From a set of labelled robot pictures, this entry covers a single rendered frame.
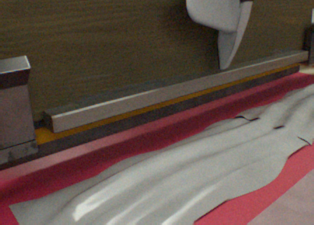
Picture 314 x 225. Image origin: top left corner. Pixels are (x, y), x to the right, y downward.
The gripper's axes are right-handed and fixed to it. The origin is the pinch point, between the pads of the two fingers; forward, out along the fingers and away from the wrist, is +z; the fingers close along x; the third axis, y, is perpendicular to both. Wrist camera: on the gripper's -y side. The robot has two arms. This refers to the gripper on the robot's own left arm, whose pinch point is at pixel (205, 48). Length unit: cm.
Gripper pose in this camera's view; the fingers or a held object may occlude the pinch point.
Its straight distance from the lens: 27.3
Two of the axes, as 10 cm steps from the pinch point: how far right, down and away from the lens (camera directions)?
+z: 0.2, 9.5, 3.3
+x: 6.5, 2.4, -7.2
